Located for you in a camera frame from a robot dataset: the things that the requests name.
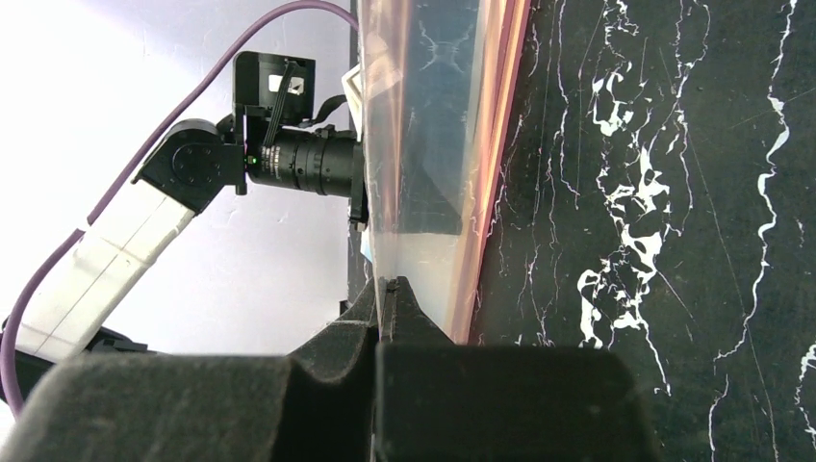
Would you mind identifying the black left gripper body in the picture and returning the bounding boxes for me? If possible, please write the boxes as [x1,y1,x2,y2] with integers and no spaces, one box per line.
[232,51,370,231]

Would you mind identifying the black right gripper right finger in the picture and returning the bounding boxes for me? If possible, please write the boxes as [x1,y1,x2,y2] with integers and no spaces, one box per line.
[377,276,660,461]

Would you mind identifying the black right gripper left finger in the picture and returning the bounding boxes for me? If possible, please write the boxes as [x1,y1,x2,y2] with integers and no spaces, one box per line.
[1,286,377,461]

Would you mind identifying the clear acrylic sheet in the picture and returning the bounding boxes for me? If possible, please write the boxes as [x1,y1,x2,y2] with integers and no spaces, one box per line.
[358,1,482,332]

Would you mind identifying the pink wooden picture frame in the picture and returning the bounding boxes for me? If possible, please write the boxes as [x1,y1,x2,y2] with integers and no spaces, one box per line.
[444,1,530,344]

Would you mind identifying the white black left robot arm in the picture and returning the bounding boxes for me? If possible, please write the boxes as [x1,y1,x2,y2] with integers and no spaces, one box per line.
[1,51,369,410]

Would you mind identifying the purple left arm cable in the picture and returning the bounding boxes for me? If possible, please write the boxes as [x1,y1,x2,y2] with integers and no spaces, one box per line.
[0,0,362,419]

